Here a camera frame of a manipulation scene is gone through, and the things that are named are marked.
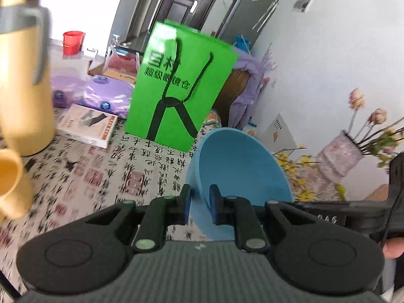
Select red bucket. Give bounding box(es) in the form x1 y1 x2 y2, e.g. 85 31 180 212
63 31 86 56

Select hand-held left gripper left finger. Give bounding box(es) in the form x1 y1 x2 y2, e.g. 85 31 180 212
83 184 192 255

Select white paper box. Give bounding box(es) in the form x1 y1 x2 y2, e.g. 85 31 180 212
257 114 297 154

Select colourful can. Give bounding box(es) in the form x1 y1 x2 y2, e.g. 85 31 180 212
202 109 220 133

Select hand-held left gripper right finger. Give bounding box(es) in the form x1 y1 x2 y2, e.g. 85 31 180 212
209 185 318 255

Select white book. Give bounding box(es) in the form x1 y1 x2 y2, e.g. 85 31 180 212
57 104 119 149

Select grey refrigerator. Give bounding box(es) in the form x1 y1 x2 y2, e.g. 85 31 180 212
216 0 285 48

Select yellow cup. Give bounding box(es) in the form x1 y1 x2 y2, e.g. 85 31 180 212
0 150 34 218

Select open cardboard box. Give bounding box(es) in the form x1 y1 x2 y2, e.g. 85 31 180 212
90 63 139 84

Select pink artificial flowers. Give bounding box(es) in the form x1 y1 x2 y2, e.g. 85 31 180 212
347 88 404 168

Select yellow artificial flowers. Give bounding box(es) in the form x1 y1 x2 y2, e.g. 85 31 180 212
274 145 348 201

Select green paper bag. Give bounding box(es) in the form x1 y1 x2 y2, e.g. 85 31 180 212
124 20 239 153

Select person's right hand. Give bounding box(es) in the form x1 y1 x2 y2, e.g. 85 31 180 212
383 238 404 260

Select printed tablecloth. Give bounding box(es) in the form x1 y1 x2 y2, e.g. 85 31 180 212
0 107 348 294

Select purple tissue pack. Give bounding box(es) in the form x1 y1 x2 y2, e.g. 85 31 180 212
84 75 135 117
50 74 92 108

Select pink patterned vase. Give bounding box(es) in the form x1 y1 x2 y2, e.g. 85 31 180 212
317 129 363 184

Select blue bowl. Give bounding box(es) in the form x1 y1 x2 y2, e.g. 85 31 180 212
185 127 294 242

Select yellow thermos jug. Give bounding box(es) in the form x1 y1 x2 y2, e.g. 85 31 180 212
0 0 57 157

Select purple cloth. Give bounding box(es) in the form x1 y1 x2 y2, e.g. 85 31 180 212
229 54 278 130

